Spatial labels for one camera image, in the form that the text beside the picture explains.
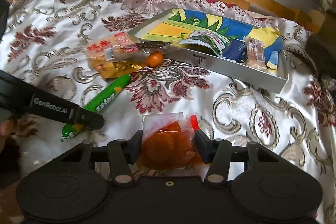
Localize orange chips clear bag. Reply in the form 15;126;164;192
137;113;203;170

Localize yellow green snack pack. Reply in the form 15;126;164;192
60;75;131;141

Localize brown cereal bar pack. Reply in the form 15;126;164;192
244;38;267;72

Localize blue white snack pack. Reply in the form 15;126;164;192
222;39;246;63

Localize rice cracker snack pack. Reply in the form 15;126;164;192
86;31;140;61

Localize green seaweed snack bag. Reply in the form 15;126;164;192
178;30;231;58

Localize person left hand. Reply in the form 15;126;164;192
0;119;18;136

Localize gold yellow snack packet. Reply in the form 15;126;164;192
88;59;146;80

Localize floral satin cloth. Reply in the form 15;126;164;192
1;0;335;223

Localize small orange mandarin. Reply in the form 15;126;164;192
146;51;164;68

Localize grey tray with dinosaur drawing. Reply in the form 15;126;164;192
129;9;288;93

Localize olive plush toy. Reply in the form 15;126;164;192
305;8;336;79

